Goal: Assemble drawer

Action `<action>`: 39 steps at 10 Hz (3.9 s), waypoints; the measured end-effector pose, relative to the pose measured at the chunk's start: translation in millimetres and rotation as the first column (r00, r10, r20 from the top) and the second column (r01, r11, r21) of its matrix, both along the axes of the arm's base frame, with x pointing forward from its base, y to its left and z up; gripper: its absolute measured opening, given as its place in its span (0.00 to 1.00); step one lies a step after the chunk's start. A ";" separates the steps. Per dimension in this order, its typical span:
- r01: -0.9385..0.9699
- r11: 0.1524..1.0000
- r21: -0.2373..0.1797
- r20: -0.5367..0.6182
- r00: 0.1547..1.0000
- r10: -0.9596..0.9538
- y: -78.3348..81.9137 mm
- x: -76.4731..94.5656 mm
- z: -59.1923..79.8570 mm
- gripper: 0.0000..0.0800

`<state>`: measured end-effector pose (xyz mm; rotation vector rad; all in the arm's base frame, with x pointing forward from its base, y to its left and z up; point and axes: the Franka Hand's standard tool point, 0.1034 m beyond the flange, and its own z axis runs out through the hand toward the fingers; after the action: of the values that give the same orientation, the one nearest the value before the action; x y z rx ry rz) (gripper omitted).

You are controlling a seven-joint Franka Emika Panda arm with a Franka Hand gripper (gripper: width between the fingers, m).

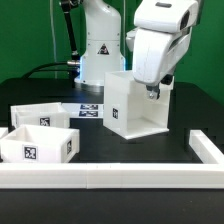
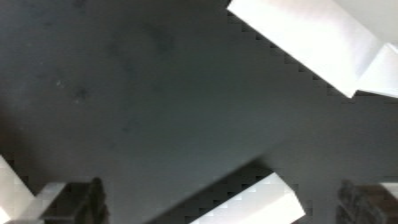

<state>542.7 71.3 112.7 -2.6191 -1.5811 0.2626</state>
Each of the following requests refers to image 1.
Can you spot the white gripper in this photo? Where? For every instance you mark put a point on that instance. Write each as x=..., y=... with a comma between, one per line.
x=156, y=54

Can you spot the white drawer cabinet frame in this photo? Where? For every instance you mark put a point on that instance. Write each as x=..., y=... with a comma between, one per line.
x=128, y=110

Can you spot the white front drawer box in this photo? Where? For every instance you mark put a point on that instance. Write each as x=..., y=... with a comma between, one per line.
x=40, y=144

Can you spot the white drawer box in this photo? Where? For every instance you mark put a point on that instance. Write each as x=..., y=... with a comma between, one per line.
x=45, y=114
x=40, y=144

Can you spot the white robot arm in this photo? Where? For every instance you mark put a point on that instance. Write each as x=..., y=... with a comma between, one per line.
x=102, y=55

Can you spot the white rear drawer box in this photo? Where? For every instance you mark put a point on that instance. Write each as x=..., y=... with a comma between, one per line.
x=45, y=114

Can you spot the white marker sheet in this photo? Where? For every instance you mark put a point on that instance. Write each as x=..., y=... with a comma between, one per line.
x=84, y=110

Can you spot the white u-shaped boundary rail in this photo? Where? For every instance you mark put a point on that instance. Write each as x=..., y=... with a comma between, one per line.
x=209, y=173

